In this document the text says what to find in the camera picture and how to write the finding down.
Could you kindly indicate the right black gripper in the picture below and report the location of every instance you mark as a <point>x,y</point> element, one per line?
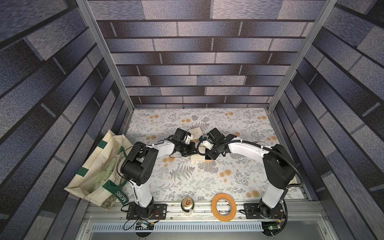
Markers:
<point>208,148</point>

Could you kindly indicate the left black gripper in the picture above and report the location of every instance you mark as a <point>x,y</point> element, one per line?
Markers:
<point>192,151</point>

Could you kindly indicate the cream drawer jewelry box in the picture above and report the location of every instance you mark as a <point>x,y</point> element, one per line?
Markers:
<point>201,159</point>

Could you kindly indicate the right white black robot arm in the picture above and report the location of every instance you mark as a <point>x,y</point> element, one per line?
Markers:
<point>280,168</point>

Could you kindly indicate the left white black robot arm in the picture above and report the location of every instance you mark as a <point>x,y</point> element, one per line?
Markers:
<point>139,163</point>

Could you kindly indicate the cream jewelry box middle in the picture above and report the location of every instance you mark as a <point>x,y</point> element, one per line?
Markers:
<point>196,134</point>

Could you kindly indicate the floral table cloth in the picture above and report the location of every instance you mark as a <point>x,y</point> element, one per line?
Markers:
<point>176,178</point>

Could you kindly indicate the metal drink can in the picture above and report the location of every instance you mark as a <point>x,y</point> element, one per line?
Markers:
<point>187,206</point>

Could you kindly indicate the orange tape roll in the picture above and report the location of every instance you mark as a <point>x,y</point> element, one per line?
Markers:
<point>224,207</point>

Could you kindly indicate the cream green tote bag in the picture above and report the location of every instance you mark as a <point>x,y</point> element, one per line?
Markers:
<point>98,180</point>

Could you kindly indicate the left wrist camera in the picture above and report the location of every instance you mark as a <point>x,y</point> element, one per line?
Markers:
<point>183,136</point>

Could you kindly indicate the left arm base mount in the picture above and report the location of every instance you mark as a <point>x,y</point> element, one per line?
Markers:
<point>151,212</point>

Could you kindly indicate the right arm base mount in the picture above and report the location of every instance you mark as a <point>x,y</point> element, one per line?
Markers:
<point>254,211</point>

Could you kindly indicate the aluminium rail frame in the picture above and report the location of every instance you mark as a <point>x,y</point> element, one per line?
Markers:
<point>307,220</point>

